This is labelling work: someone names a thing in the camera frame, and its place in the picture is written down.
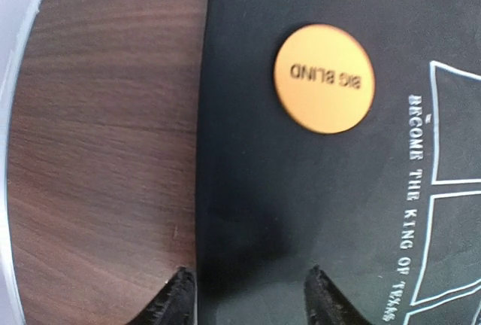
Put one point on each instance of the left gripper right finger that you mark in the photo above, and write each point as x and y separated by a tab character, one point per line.
325	304

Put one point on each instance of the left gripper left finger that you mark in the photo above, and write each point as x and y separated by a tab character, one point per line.
174	304

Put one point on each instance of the black poker mat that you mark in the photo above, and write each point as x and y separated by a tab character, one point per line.
389	209

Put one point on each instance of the orange big blind button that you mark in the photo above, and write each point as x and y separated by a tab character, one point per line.
324	79

